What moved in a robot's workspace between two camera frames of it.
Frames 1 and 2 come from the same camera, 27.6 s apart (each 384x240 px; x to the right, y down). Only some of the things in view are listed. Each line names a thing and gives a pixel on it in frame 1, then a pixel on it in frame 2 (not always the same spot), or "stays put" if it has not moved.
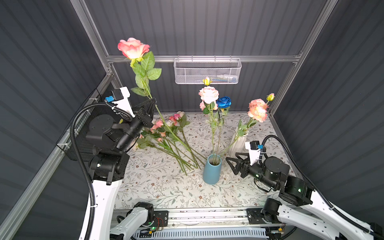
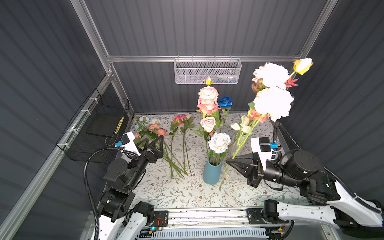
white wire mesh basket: x=193 y=71 stays put
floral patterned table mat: x=202 y=160 stays put
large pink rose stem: x=142 y=63 to x=207 y=103
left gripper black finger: x=151 y=104 to x=161 y=137
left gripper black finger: x=143 y=114 to x=147 y=140
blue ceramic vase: x=212 y=172 stays put
